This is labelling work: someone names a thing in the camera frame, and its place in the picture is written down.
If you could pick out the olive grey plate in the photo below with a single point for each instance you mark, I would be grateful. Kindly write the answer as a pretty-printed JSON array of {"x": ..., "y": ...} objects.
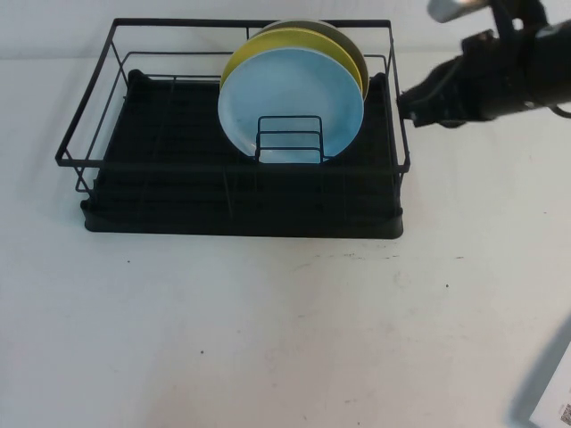
[{"x": 350, "y": 44}]

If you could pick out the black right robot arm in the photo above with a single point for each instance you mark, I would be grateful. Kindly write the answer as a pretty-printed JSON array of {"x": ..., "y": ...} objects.
[{"x": 553, "y": 58}]

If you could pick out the white sheet with code print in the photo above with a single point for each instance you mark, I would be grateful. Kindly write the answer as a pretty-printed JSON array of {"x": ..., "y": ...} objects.
[{"x": 557, "y": 408}]

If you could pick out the yellow plate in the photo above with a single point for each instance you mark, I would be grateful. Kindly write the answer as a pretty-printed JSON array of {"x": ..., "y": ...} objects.
[{"x": 267, "y": 44}]

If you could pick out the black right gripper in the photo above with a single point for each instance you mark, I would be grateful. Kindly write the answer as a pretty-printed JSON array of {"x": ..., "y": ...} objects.
[{"x": 495, "y": 76}]

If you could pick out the black plastic drip tray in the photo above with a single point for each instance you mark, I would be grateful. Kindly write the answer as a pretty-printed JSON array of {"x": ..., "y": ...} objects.
[{"x": 178, "y": 223}]

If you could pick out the light blue plate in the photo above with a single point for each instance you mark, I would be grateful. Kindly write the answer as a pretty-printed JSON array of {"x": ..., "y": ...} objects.
[{"x": 290, "y": 89}]

